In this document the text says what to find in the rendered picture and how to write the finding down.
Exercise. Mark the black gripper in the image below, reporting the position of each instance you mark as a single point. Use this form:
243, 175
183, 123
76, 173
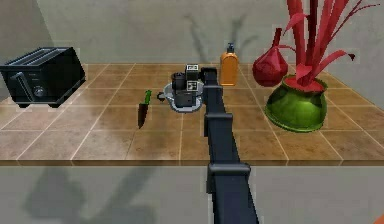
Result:
183, 98

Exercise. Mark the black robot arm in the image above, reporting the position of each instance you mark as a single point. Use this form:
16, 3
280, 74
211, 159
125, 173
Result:
222, 140

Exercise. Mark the grey bowl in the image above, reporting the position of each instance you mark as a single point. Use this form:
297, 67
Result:
199, 101

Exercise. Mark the orange soap dispenser bottle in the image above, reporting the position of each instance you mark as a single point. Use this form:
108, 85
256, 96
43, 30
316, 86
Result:
229, 68

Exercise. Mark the red round vase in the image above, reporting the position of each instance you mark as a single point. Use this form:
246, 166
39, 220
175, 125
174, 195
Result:
269, 68

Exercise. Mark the black toaster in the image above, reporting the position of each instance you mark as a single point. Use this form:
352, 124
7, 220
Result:
43, 76

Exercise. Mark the red plant in green pot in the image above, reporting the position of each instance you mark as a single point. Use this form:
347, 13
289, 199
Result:
296, 106

